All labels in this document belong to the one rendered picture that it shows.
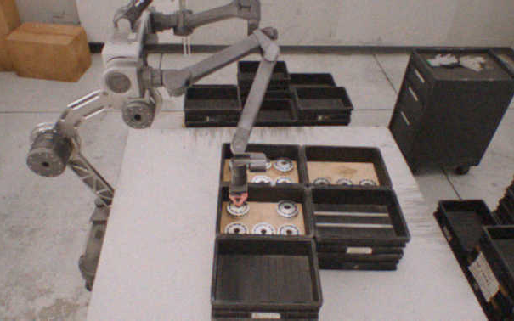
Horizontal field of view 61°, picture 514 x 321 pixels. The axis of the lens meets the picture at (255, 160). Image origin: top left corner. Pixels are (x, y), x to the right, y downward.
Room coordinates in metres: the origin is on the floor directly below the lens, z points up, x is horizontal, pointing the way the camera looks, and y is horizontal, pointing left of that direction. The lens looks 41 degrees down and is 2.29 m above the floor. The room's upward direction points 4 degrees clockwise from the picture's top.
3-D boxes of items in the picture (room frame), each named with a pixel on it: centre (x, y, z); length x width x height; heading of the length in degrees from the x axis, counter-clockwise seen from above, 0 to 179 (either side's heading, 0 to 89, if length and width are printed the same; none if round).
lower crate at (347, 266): (1.29, -0.45, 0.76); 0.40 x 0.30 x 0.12; 93
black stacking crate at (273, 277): (0.97, -0.06, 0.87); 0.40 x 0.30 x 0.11; 93
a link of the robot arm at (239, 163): (1.20, 0.05, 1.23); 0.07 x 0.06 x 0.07; 97
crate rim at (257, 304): (0.97, -0.06, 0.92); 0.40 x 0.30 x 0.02; 93
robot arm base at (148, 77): (1.41, 0.41, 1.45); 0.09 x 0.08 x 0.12; 7
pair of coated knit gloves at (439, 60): (2.86, -1.29, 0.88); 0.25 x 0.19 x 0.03; 97
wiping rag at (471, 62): (2.86, -1.52, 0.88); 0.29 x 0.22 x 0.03; 97
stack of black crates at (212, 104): (2.63, 0.33, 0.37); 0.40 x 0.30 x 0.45; 97
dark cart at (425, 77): (2.79, -1.41, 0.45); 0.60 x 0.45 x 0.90; 97
